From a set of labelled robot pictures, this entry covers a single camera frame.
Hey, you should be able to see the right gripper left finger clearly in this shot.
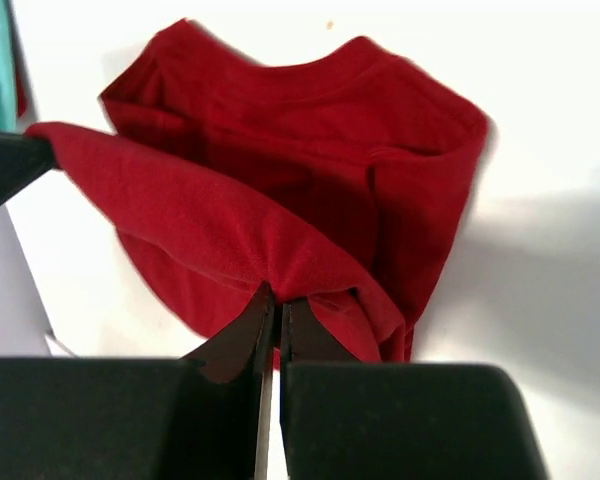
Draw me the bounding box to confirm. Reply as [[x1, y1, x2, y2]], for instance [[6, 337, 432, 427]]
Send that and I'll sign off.
[[0, 285, 275, 479]]

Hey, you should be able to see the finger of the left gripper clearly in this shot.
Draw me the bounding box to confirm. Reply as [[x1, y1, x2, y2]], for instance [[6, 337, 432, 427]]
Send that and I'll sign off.
[[0, 132, 59, 207]]

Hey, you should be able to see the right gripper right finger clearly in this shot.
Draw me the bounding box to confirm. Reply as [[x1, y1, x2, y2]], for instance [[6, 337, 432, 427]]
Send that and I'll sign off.
[[280, 300, 548, 480]]

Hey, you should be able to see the dark red t-shirt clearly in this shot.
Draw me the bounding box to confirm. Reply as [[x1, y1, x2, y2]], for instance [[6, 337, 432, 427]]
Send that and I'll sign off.
[[28, 20, 488, 362]]

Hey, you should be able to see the folded red t-shirt bottom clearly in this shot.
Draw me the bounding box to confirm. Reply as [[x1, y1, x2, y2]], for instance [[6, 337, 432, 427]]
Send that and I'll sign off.
[[14, 64, 29, 118]]

